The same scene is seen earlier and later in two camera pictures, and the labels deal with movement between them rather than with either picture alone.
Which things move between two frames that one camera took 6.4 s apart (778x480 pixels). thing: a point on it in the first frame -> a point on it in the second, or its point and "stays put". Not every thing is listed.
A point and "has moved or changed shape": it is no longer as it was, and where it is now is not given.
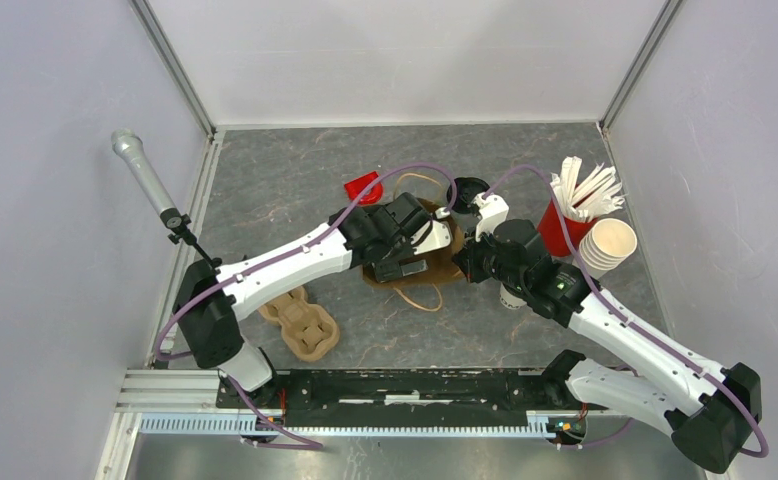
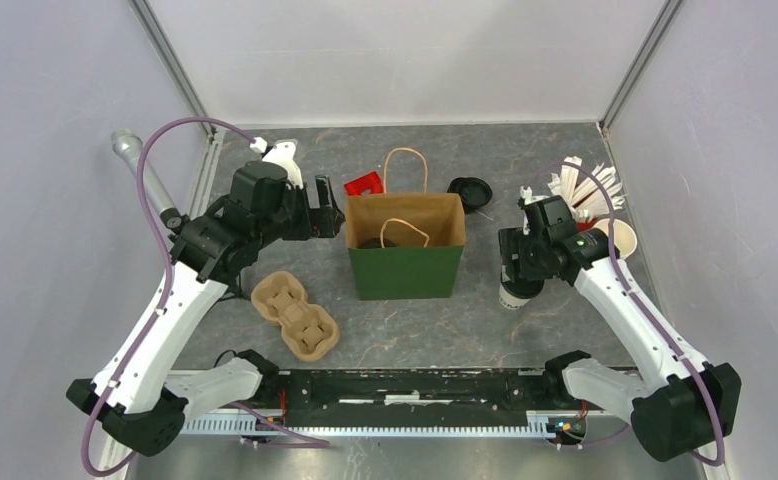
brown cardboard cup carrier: x=308 y=327 stays put
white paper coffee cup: x=508 y=300 stays put
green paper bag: x=442 y=265 has moved or changed shape
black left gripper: x=391 y=267 -> x=317 y=222
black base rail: x=415 y=398 stays put
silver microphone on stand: x=129 y=144 stays put
